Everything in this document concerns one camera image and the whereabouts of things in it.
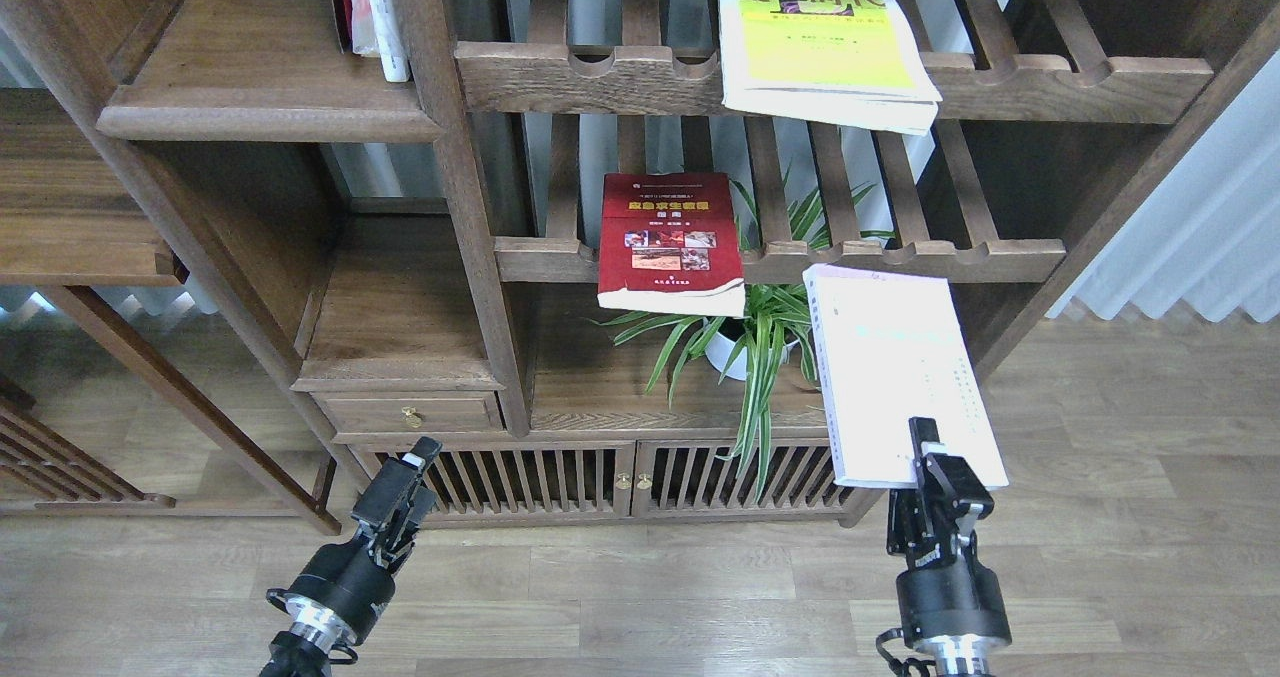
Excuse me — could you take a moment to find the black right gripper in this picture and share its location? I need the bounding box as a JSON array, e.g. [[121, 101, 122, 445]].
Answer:
[[887, 417, 1012, 648]]

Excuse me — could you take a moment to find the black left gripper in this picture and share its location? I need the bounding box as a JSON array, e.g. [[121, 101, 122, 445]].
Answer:
[[291, 436, 443, 646]]

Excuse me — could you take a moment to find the white lavender book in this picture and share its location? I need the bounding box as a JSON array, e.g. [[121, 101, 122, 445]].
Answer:
[[803, 264, 1009, 489]]

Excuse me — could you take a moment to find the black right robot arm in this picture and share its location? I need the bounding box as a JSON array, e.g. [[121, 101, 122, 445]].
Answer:
[[876, 417, 1012, 676]]

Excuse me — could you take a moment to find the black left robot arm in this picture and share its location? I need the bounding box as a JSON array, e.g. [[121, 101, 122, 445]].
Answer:
[[261, 436, 442, 676]]

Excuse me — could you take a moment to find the brass drawer knob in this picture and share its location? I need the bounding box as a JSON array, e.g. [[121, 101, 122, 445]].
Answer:
[[401, 404, 422, 430]]

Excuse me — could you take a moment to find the green spider plant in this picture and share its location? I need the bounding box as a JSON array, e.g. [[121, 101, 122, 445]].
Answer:
[[596, 163, 901, 503]]

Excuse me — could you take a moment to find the white plant pot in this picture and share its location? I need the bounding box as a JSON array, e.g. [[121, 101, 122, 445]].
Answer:
[[705, 317, 750, 381]]

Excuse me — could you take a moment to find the dark wooden bookshelf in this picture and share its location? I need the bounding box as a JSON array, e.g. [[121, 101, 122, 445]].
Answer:
[[3, 0, 1277, 526]]

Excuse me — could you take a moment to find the white curtain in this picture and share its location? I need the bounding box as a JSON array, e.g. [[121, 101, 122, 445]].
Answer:
[[1050, 58, 1279, 323]]

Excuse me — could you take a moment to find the white upright book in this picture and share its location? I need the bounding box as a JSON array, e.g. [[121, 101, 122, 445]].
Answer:
[[352, 0, 411, 83]]

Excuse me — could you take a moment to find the yellow green book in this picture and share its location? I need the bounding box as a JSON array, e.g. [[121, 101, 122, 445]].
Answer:
[[718, 0, 941, 134]]

